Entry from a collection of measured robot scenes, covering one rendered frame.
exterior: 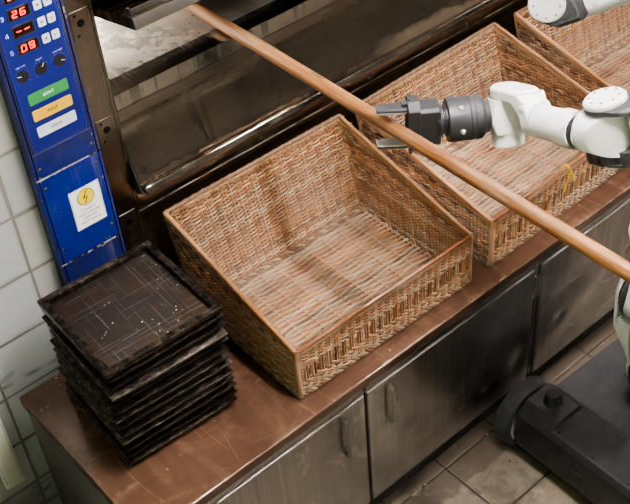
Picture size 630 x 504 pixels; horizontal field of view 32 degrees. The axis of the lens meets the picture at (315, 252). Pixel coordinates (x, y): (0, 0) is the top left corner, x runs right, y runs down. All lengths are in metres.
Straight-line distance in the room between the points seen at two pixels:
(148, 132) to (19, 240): 0.37
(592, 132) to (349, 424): 0.93
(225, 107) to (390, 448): 0.93
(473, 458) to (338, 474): 0.54
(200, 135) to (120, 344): 0.57
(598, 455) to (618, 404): 0.20
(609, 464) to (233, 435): 0.98
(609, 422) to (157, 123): 1.39
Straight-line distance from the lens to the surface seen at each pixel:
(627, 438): 2.92
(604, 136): 2.00
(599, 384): 3.06
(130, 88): 2.39
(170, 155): 2.51
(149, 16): 2.16
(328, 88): 2.26
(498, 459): 3.08
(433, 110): 2.13
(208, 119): 2.55
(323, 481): 2.63
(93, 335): 2.27
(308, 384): 2.44
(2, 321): 2.50
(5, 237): 2.39
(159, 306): 2.29
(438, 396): 2.80
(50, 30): 2.19
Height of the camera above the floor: 2.45
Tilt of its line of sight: 42 degrees down
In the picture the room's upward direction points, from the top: 5 degrees counter-clockwise
